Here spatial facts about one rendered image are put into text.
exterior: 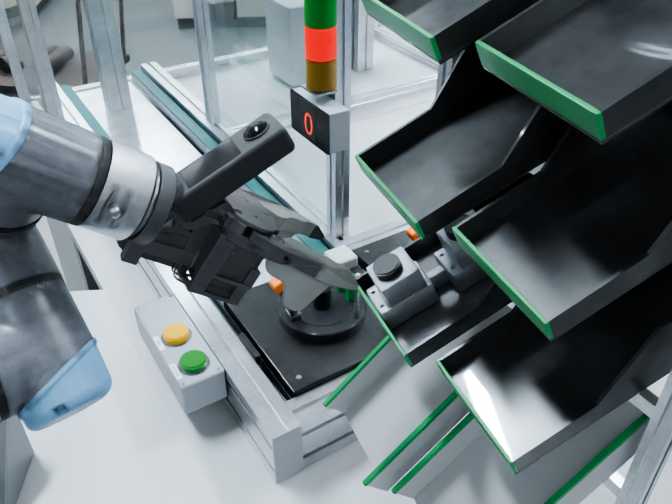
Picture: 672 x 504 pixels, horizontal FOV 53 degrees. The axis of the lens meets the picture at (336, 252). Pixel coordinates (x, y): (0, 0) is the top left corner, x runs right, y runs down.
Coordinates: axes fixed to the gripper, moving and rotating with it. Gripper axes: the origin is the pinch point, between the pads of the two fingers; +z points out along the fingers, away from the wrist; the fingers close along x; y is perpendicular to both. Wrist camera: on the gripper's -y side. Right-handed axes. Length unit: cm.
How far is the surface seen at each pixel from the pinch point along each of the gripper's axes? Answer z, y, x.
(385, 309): 7.8, 3.0, 2.4
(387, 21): -9.5, -20.8, 0.7
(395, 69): 86, -13, -141
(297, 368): 19.0, 25.6, -16.7
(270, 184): 29, 18, -70
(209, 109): 22, 17, -103
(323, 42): 9.3, -14.1, -44.0
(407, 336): 10.8, 4.2, 4.5
